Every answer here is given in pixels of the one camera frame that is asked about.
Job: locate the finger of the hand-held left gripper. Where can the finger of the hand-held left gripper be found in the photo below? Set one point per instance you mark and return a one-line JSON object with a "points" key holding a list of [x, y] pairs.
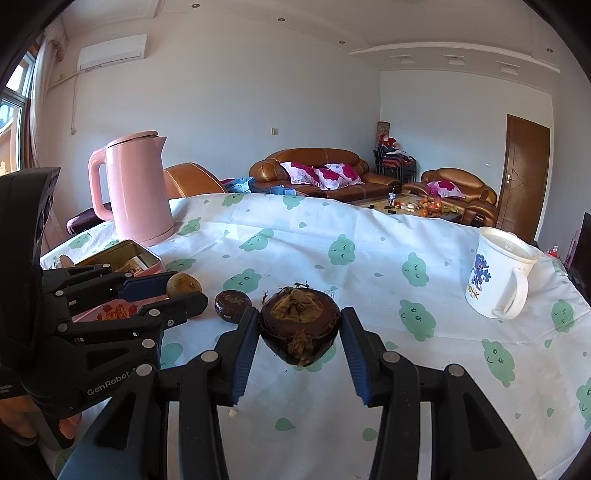
{"points": [[184, 304], [143, 287]]}

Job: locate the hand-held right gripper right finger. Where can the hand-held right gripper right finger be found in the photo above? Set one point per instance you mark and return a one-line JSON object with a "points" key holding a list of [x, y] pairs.
{"points": [[358, 360]]}

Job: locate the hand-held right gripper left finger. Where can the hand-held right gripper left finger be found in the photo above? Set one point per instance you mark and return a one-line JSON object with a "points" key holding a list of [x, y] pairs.
{"points": [[244, 360]]}

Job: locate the small brown round fruit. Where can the small brown round fruit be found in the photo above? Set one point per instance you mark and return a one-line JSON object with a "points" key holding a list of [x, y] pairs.
{"points": [[182, 284]]}

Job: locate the pink tin box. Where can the pink tin box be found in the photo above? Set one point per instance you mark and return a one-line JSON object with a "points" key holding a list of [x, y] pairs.
{"points": [[115, 251]]}

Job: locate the dark water chestnut with tuft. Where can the dark water chestnut with tuft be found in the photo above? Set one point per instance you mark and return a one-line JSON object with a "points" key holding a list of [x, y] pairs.
{"points": [[300, 332]]}

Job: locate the person's left hand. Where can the person's left hand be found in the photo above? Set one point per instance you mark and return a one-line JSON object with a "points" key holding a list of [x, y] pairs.
{"points": [[14, 415]]}

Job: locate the newspaper sheet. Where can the newspaper sheet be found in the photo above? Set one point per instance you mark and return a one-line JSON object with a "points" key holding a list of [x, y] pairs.
{"points": [[134, 264]]}

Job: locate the small dark water chestnut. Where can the small dark water chestnut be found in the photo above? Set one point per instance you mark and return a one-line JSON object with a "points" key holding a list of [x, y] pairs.
{"points": [[231, 304]]}

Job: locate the round purple stool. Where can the round purple stool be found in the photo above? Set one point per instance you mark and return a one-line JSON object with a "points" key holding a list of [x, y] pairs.
{"points": [[83, 217]]}

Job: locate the pink electric kettle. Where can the pink electric kettle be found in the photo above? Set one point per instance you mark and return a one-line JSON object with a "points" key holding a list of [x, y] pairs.
{"points": [[134, 194]]}

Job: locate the white tablecloth green print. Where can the white tablecloth green print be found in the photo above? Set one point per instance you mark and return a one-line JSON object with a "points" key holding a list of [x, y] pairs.
{"points": [[369, 258]]}

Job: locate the pink curtain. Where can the pink curtain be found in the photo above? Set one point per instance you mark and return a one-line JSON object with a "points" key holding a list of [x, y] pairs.
{"points": [[44, 115]]}

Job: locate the brown leather chair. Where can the brown leather chair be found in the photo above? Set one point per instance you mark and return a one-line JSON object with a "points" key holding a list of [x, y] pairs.
{"points": [[194, 180]]}

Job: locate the blue clothes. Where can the blue clothes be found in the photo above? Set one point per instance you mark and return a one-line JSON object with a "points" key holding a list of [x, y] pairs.
{"points": [[240, 186]]}

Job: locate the window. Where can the window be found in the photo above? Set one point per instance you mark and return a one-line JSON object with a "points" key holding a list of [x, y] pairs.
{"points": [[14, 92]]}

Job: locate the white printed mug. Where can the white printed mug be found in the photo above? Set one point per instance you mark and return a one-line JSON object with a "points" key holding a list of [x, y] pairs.
{"points": [[489, 277]]}

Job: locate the wooden coffee table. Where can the wooden coffee table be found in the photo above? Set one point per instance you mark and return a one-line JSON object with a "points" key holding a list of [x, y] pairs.
{"points": [[369, 203]]}

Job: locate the pile of small snacks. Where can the pile of small snacks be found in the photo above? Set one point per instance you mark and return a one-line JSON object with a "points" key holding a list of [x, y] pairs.
{"points": [[429, 205]]}

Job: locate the floral pillow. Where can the floral pillow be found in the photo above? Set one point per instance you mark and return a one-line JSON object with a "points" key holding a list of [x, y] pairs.
{"points": [[300, 173], [445, 188], [337, 175]]}

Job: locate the white air conditioner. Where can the white air conditioner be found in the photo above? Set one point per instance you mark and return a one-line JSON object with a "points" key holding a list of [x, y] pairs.
{"points": [[111, 53]]}

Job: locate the brown leather sofa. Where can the brown leather sofa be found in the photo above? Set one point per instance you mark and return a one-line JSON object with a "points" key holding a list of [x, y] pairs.
{"points": [[318, 154]]}

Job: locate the stack of dark chairs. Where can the stack of dark chairs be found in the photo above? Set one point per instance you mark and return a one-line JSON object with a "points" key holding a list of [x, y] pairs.
{"points": [[392, 161]]}

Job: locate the brown leather armchair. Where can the brown leather armchair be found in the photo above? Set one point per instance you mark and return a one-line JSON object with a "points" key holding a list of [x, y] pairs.
{"points": [[475, 189]]}

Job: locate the small red bottle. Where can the small red bottle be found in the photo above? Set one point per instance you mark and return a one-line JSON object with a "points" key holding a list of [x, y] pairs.
{"points": [[552, 252]]}

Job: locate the tall patterned vase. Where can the tall patterned vase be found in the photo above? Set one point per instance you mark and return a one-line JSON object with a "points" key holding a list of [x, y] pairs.
{"points": [[383, 129]]}

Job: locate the brown wooden door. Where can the brown wooden door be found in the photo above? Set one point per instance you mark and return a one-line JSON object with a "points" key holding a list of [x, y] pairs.
{"points": [[524, 184]]}

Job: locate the black television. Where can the black television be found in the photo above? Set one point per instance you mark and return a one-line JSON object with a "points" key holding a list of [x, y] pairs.
{"points": [[581, 254]]}

